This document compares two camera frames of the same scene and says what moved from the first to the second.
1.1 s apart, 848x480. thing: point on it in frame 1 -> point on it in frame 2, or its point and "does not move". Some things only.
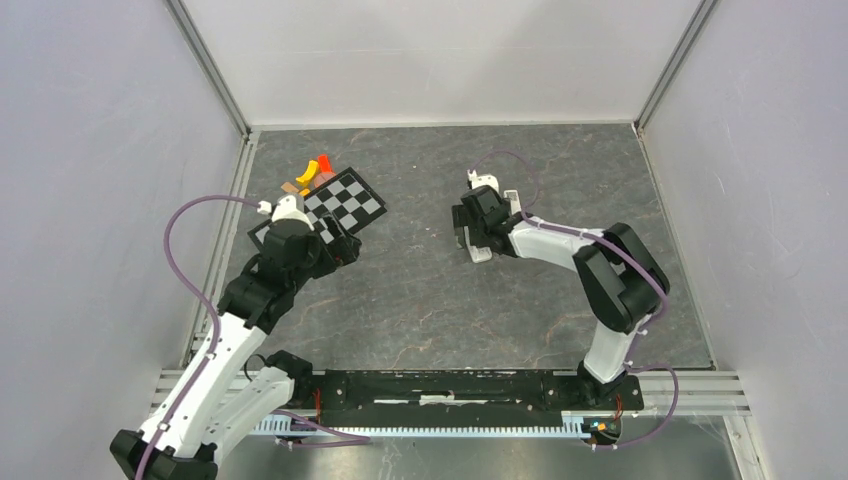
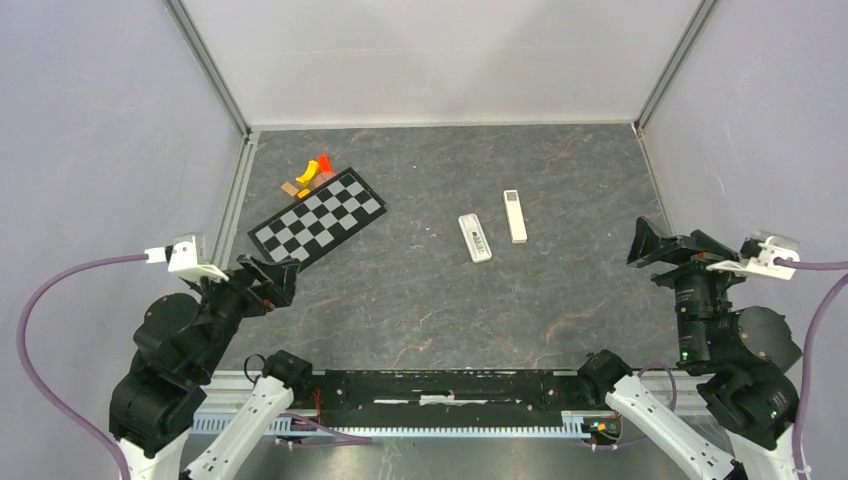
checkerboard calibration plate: [344, 197] does not move
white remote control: [478, 254] does not move
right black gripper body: [461, 219] -> [691, 257]
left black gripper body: [340, 251] -> [270, 292]
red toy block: [324, 164] does not move
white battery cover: [515, 204] does not move
